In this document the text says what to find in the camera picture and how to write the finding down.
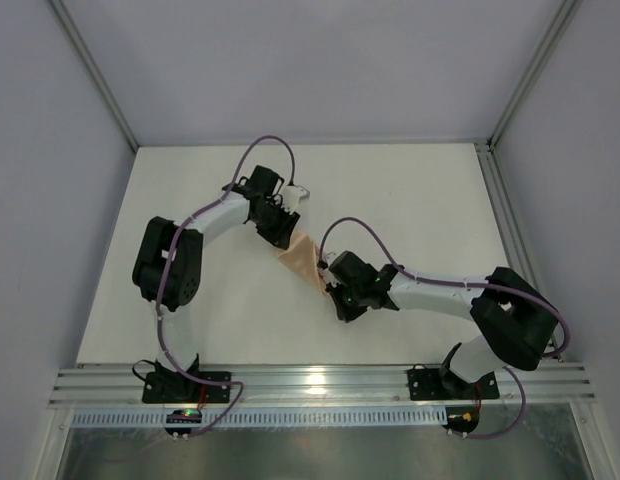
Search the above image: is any right aluminium frame post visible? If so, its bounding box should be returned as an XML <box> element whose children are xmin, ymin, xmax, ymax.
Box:
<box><xmin>487</xmin><ymin>0</ymin><xmax>583</xmax><ymax>151</ymax></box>

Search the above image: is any right controller board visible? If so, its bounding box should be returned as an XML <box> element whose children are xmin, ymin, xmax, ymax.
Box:
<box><xmin>443</xmin><ymin>404</ymin><xmax>481</xmax><ymax>436</ymax></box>

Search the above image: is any left controller board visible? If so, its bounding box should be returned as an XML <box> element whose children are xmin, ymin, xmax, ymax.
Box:
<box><xmin>164</xmin><ymin>409</ymin><xmax>202</xmax><ymax>439</ymax></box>

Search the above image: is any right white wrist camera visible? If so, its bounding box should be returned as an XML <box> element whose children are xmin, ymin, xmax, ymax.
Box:
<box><xmin>317</xmin><ymin>251</ymin><xmax>337</xmax><ymax>284</ymax></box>

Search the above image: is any aluminium frame post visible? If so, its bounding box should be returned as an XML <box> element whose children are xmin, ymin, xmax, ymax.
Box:
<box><xmin>45</xmin><ymin>0</ymin><xmax>140</xmax><ymax>153</ymax></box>
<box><xmin>487</xmin><ymin>0</ymin><xmax>583</xmax><ymax>151</ymax></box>

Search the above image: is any slotted cable duct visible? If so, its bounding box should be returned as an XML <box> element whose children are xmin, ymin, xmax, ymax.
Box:
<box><xmin>70</xmin><ymin>405</ymin><xmax>445</xmax><ymax>429</ymax></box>

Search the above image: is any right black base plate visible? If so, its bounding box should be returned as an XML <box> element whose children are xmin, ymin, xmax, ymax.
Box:
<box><xmin>405</xmin><ymin>364</ymin><xmax>500</xmax><ymax>401</ymax></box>

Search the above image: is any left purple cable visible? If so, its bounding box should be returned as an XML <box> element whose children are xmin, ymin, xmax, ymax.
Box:
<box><xmin>153</xmin><ymin>134</ymin><xmax>296</xmax><ymax>451</ymax></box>

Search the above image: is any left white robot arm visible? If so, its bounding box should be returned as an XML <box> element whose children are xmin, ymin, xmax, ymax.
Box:
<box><xmin>132</xmin><ymin>166</ymin><xmax>309</xmax><ymax>404</ymax></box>

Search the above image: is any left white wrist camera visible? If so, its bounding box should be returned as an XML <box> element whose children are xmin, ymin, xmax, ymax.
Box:
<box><xmin>280</xmin><ymin>185</ymin><xmax>310</xmax><ymax>212</ymax></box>

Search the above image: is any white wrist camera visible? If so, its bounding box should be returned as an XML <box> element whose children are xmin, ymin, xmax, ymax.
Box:
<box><xmin>280</xmin><ymin>185</ymin><xmax>310</xmax><ymax>212</ymax></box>
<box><xmin>317</xmin><ymin>251</ymin><xmax>337</xmax><ymax>284</ymax></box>

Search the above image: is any right side aluminium rail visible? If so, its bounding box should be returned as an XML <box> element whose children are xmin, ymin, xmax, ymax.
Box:
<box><xmin>473</xmin><ymin>141</ymin><xmax>562</xmax><ymax>362</ymax></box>

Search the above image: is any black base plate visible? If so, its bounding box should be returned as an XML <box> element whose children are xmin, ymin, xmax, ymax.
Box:
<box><xmin>142</xmin><ymin>368</ymin><xmax>231</xmax><ymax>404</ymax></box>
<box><xmin>405</xmin><ymin>364</ymin><xmax>500</xmax><ymax>401</ymax></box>

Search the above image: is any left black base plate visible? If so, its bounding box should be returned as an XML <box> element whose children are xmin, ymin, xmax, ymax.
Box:
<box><xmin>142</xmin><ymin>368</ymin><xmax>231</xmax><ymax>404</ymax></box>

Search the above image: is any peach satin cloth napkin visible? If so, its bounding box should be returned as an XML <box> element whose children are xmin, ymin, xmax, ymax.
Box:
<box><xmin>274</xmin><ymin>230</ymin><xmax>328</xmax><ymax>297</ymax></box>

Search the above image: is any left aluminium frame post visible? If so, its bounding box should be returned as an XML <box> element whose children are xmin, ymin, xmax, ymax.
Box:
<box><xmin>45</xmin><ymin>0</ymin><xmax>140</xmax><ymax>153</ymax></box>

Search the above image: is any controller board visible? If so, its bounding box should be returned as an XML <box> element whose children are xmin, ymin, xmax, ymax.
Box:
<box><xmin>164</xmin><ymin>409</ymin><xmax>202</xmax><ymax>439</ymax></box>
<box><xmin>443</xmin><ymin>404</ymin><xmax>481</xmax><ymax>436</ymax></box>

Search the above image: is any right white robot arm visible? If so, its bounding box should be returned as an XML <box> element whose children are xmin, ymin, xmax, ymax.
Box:
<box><xmin>318</xmin><ymin>251</ymin><xmax>561</xmax><ymax>399</ymax></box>

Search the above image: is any front aluminium rail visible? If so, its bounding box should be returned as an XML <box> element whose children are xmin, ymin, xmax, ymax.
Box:
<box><xmin>48</xmin><ymin>361</ymin><xmax>596</xmax><ymax>408</ymax></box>

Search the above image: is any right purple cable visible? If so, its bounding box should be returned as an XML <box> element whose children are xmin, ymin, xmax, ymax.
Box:
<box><xmin>319</xmin><ymin>217</ymin><xmax>576</xmax><ymax>441</ymax></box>

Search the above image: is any aluminium rail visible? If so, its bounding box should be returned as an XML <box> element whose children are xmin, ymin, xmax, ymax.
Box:
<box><xmin>473</xmin><ymin>141</ymin><xmax>562</xmax><ymax>362</ymax></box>
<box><xmin>48</xmin><ymin>361</ymin><xmax>596</xmax><ymax>408</ymax></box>

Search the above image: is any purple cable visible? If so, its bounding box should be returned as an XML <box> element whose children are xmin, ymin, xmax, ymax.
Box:
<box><xmin>153</xmin><ymin>134</ymin><xmax>296</xmax><ymax>451</ymax></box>
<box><xmin>319</xmin><ymin>217</ymin><xmax>576</xmax><ymax>441</ymax></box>

